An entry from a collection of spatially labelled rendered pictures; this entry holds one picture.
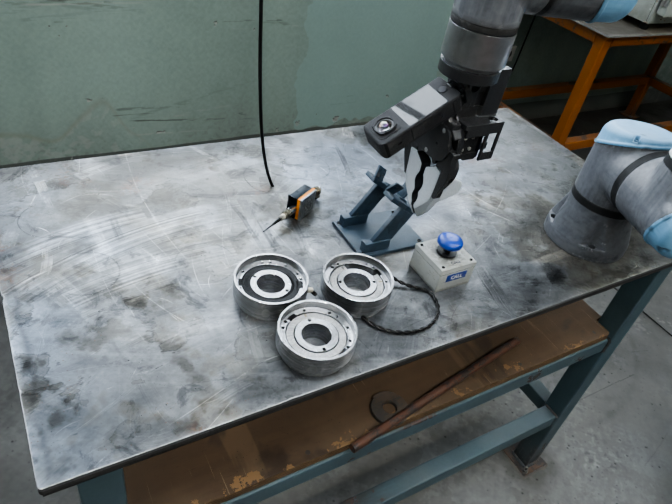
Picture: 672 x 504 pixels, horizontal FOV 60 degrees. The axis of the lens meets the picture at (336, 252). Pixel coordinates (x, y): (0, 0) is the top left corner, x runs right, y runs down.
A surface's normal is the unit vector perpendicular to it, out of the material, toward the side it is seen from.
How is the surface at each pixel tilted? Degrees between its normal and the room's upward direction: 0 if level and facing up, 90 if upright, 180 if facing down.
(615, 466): 0
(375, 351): 0
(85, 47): 90
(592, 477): 0
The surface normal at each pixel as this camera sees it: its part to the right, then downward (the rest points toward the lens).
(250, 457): 0.16, -0.76
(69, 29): 0.48, 0.62
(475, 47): -0.28, 0.57
